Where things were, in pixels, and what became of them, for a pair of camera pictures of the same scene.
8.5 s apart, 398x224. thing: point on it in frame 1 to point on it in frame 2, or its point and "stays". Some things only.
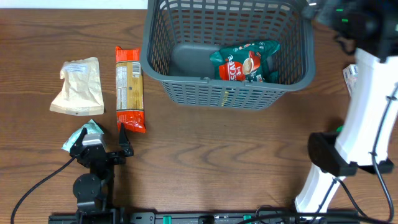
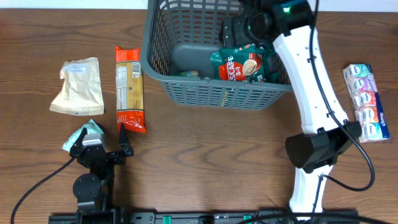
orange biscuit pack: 130,109 stays
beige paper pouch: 81,94 stays
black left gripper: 126,147 stays
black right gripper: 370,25 to 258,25
